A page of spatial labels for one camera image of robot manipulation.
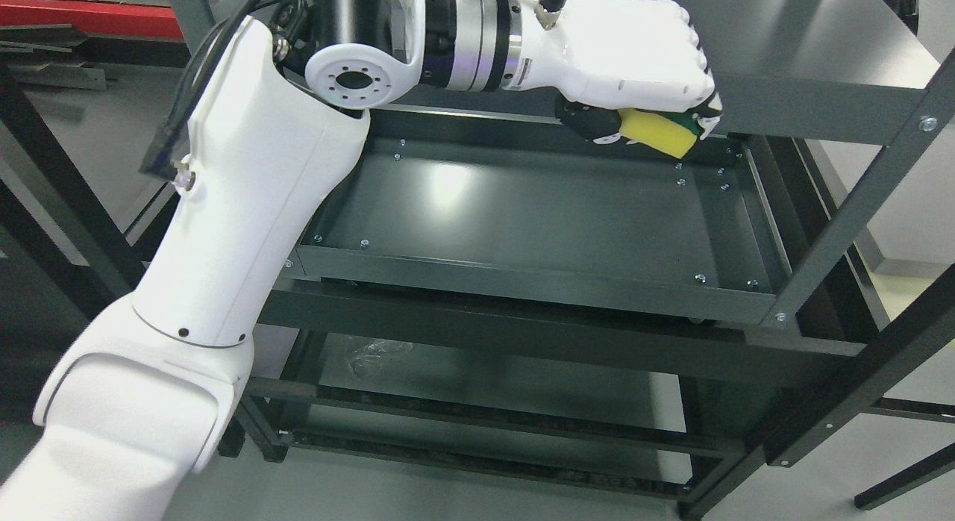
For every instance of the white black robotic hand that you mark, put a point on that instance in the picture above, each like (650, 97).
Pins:
(605, 55)

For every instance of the green yellow sponge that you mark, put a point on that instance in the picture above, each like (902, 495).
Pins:
(672, 134)

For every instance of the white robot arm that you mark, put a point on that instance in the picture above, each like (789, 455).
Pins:
(264, 126)

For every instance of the grey metal shelving unit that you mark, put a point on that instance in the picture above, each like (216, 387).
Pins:
(737, 273)

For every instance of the red metal beam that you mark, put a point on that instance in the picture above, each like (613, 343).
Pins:
(94, 17)

